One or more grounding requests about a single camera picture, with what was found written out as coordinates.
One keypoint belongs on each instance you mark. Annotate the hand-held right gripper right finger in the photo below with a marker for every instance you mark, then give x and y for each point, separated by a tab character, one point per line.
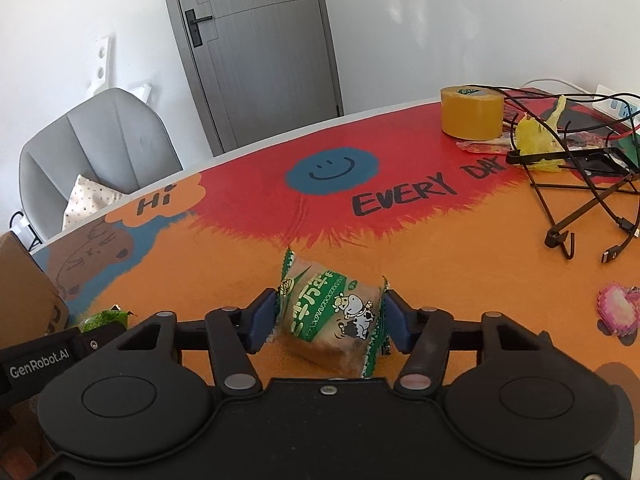
397	322

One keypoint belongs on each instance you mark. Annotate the yellow tape roll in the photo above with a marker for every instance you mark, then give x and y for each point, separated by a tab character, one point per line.
472	112

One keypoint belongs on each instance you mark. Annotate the white power strip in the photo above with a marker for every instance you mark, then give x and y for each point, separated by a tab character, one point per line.
617	100

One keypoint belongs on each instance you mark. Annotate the yellow plastic bag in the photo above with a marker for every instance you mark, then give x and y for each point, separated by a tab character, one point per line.
535	137

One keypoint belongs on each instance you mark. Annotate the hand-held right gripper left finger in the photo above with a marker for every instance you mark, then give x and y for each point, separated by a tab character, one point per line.
262	322

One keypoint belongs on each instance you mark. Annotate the dotted white pillow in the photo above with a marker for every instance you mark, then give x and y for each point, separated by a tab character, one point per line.
87	200

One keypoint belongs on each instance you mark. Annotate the cardboard box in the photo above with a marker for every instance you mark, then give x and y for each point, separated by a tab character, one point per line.
25	285

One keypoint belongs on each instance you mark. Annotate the colourful cartoon table mat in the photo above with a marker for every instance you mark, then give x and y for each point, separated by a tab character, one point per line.
425	240

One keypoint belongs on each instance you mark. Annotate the grey chair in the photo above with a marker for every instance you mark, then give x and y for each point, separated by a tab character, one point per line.
110	140

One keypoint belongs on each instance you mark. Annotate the green white bread packet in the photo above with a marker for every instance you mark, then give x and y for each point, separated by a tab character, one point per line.
330	310

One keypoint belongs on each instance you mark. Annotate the green snack packet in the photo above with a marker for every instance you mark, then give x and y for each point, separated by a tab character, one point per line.
105	317

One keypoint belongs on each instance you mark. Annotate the grey door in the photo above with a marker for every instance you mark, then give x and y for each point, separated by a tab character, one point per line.
260	50

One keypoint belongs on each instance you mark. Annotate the white board with holes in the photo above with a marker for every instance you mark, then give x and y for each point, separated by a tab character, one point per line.
102	62

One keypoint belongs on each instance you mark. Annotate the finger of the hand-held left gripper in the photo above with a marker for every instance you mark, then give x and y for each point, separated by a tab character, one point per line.
97	340

